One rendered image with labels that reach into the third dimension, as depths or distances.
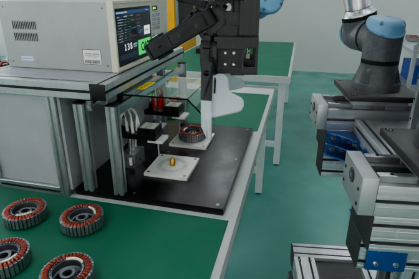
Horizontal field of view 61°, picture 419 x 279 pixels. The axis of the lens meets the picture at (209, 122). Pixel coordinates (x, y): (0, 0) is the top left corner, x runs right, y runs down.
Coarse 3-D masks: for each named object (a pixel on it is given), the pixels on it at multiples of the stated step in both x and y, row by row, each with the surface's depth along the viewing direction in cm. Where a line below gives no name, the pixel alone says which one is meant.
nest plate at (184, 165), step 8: (160, 160) 126; (168, 160) 126; (176, 160) 126; (184, 160) 126; (192, 160) 126; (152, 168) 120; (160, 168) 120; (168, 168) 120; (176, 168) 120; (184, 168) 120; (192, 168) 120; (152, 176) 117; (160, 176) 116; (168, 176) 115; (176, 176) 115; (184, 176) 115
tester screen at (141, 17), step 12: (120, 12) 104; (132, 12) 111; (144, 12) 120; (120, 24) 105; (132, 24) 112; (144, 24) 120; (120, 36) 105; (132, 36) 113; (144, 36) 121; (120, 48) 106
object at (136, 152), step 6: (126, 150) 123; (132, 150) 123; (138, 150) 123; (126, 156) 121; (132, 156) 121; (138, 156) 123; (144, 156) 128; (126, 162) 122; (132, 162) 121; (138, 162) 124
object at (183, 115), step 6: (168, 102) 143; (174, 102) 143; (150, 108) 143; (168, 108) 139; (174, 108) 138; (180, 108) 140; (150, 114) 141; (156, 114) 141; (162, 114) 140; (168, 114) 139; (174, 114) 139; (180, 114) 140; (186, 114) 142; (156, 120) 142
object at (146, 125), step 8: (144, 128) 117; (152, 128) 116; (160, 128) 120; (128, 136) 118; (136, 136) 118; (144, 136) 117; (152, 136) 116; (160, 136) 120; (128, 144) 121; (136, 144) 125
